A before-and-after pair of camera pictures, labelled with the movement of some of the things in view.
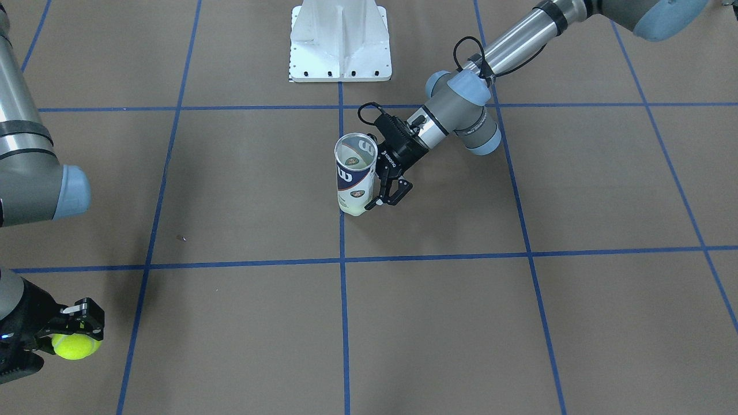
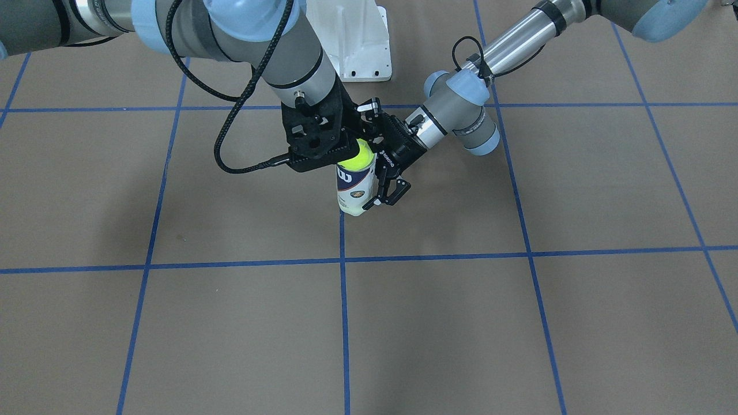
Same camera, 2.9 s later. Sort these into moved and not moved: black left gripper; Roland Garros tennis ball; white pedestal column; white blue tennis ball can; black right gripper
Moved: Roland Garros tennis ball; black right gripper
Not moved: black left gripper; white pedestal column; white blue tennis ball can
